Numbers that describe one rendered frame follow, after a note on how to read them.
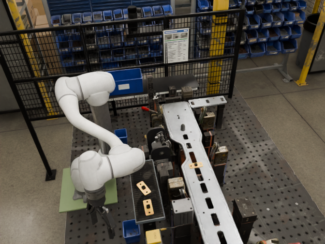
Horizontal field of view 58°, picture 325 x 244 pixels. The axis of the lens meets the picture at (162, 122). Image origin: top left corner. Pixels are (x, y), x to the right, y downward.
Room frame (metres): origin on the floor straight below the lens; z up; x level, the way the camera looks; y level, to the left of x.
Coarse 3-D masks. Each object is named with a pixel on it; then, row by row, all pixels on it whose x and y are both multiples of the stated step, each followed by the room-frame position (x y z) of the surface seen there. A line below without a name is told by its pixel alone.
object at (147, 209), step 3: (144, 201) 0.84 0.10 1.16; (150, 201) 0.84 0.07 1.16; (144, 204) 0.82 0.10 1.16; (147, 204) 0.82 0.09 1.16; (150, 204) 0.82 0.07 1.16; (144, 207) 0.81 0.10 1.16; (147, 207) 0.80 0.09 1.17; (150, 207) 0.80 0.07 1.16; (147, 210) 0.79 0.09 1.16; (150, 210) 0.79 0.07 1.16; (147, 213) 0.77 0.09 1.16; (150, 213) 0.77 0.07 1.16; (153, 213) 0.77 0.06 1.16
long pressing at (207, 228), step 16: (176, 112) 1.73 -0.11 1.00; (192, 112) 1.72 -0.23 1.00; (176, 128) 1.55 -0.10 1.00; (192, 128) 1.54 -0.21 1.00; (192, 144) 1.38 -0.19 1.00; (208, 160) 1.24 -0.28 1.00; (192, 176) 1.11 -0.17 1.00; (208, 176) 1.11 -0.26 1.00; (192, 192) 1.00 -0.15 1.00; (208, 192) 1.00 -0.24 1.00; (224, 208) 0.89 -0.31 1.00; (208, 224) 0.80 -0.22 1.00; (224, 224) 0.80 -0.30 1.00; (208, 240) 0.72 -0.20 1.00; (240, 240) 0.71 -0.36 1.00
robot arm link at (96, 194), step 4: (104, 184) 0.81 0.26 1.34; (84, 188) 0.79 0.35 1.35; (100, 188) 0.78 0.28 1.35; (104, 188) 0.80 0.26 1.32; (88, 192) 0.77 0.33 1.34; (92, 192) 0.77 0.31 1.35; (96, 192) 0.77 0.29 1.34; (100, 192) 0.78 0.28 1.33; (104, 192) 0.79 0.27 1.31; (88, 196) 0.77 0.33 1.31; (92, 196) 0.76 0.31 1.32; (96, 196) 0.76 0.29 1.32; (100, 196) 0.77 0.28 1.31
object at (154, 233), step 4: (148, 232) 0.68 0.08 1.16; (152, 232) 0.68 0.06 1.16; (156, 232) 0.68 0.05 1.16; (148, 236) 0.66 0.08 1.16; (152, 236) 0.66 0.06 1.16; (156, 236) 0.66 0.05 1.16; (148, 240) 0.64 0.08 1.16; (152, 240) 0.64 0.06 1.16; (156, 240) 0.64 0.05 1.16; (160, 240) 0.64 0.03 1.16
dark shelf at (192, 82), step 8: (144, 80) 2.14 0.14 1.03; (160, 80) 2.13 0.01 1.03; (168, 80) 2.13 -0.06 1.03; (176, 80) 2.12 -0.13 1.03; (184, 80) 2.12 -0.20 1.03; (192, 80) 2.11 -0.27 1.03; (144, 88) 2.02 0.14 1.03; (160, 88) 2.01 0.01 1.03; (168, 88) 2.01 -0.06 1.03; (176, 88) 2.01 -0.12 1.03; (192, 88) 2.01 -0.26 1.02; (112, 96) 1.92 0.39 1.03; (120, 96) 1.92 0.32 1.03; (128, 96) 1.92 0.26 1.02; (136, 96) 1.93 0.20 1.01; (144, 96) 1.94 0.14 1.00
